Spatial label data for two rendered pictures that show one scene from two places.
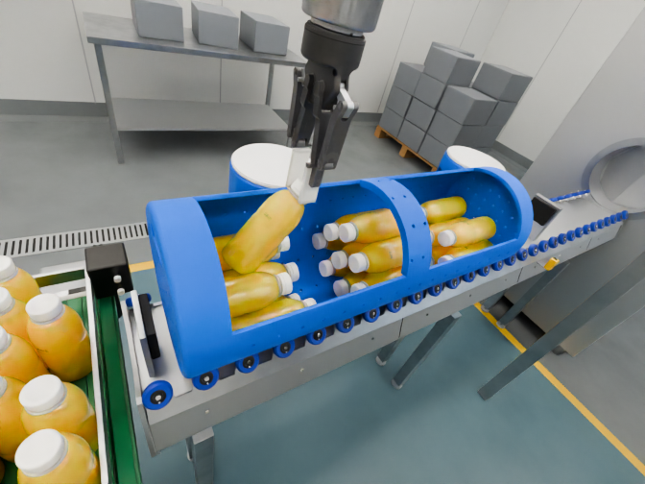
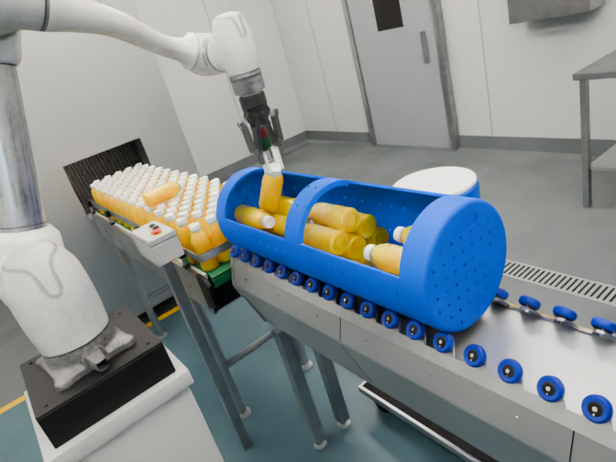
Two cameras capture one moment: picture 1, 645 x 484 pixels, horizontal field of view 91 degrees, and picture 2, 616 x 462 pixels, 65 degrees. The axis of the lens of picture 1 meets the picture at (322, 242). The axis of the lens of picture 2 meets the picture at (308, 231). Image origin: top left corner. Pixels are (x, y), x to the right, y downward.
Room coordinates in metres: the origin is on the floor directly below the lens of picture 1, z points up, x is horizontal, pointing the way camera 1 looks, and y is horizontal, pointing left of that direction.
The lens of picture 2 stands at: (0.71, -1.32, 1.64)
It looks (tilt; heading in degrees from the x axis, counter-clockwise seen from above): 24 degrees down; 99
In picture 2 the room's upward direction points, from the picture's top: 16 degrees counter-clockwise
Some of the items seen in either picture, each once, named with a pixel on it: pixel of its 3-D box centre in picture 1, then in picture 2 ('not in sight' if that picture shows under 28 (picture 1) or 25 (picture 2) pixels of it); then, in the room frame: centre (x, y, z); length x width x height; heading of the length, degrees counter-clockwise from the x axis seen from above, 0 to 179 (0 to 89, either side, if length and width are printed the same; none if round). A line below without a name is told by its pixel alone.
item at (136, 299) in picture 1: (147, 332); not in sight; (0.28, 0.25, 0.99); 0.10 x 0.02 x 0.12; 41
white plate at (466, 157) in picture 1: (475, 160); not in sight; (1.50, -0.58, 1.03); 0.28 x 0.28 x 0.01
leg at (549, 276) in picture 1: (529, 296); not in sight; (1.56, -1.33, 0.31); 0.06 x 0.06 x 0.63; 41
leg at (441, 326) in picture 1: (421, 352); not in sight; (0.91, -0.59, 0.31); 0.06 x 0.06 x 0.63; 41
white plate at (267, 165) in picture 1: (275, 164); (433, 183); (0.92, 0.22, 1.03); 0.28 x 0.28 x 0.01
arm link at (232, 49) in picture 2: not in sight; (232, 43); (0.44, 0.06, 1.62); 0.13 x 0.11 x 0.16; 134
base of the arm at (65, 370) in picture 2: not in sight; (83, 346); (0.01, -0.47, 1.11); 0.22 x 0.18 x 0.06; 137
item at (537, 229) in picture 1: (535, 217); not in sight; (1.15, -0.76, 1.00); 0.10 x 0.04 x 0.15; 41
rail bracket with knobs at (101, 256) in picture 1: (109, 274); not in sight; (0.40, 0.41, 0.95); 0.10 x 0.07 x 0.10; 41
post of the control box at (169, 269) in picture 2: not in sight; (208, 359); (-0.08, 0.21, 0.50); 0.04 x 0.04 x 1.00; 41
